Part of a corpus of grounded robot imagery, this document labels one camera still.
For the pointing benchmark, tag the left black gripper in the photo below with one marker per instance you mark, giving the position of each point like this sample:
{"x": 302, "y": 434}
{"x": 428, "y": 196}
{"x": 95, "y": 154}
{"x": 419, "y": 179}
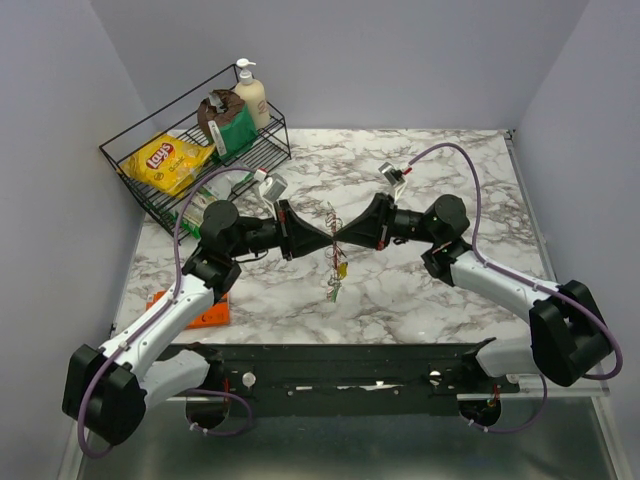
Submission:
{"x": 296, "y": 236}

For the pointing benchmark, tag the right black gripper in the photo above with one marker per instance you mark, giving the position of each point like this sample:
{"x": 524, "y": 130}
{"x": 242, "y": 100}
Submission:
{"x": 374, "y": 228}

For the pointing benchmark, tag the steel key organizer red handle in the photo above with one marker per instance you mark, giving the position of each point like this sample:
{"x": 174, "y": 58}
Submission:
{"x": 333, "y": 223}

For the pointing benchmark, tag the yellow key tag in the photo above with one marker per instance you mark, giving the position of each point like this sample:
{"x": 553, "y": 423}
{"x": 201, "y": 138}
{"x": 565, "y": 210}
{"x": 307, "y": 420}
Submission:
{"x": 342, "y": 270}

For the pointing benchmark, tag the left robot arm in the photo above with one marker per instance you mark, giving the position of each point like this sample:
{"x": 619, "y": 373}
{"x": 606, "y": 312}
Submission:
{"x": 108, "y": 389}

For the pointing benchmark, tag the white green flat packet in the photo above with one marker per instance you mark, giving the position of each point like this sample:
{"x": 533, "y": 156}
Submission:
{"x": 221, "y": 186}

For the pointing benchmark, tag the green white snack packet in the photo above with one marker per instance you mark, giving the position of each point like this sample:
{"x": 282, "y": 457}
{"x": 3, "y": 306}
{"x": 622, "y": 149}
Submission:
{"x": 194, "y": 210}

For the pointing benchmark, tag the orange box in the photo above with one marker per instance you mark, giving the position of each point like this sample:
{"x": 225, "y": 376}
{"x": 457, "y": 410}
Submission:
{"x": 216, "y": 316}

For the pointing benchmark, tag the brown and green bag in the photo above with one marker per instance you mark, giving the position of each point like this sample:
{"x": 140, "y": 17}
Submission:
{"x": 224, "y": 119}

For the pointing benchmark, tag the yellow Lays chips bag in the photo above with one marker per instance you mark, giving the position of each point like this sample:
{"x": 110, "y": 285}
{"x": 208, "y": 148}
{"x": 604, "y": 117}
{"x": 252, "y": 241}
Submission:
{"x": 168, "y": 164}

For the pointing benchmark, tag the cream lotion pump bottle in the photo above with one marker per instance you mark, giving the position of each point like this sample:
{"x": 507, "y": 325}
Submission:
{"x": 252, "y": 92}

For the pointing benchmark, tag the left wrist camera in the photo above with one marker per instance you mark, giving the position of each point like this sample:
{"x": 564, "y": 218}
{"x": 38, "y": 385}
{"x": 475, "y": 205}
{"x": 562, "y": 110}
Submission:
{"x": 270, "y": 186}

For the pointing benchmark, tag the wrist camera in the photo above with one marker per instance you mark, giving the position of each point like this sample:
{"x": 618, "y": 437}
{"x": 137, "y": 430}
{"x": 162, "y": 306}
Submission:
{"x": 396, "y": 179}
{"x": 270, "y": 186}

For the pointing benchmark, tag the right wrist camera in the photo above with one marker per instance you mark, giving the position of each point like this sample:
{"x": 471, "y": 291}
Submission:
{"x": 396, "y": 179}

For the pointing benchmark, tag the black wire rack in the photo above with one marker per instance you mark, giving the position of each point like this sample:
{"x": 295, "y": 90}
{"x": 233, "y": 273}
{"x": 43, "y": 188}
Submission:
{"x": 178, "y": 118}

